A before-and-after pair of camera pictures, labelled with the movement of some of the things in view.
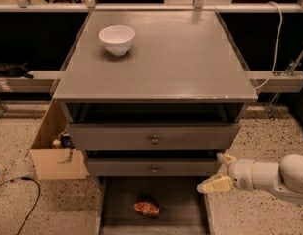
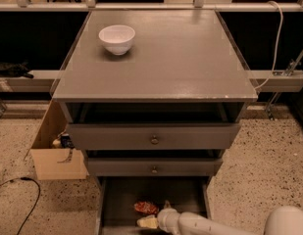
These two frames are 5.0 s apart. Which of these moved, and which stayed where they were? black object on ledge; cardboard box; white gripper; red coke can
Moved: white gripper
Stayed: cardboard box; red coke can; black object on ledge
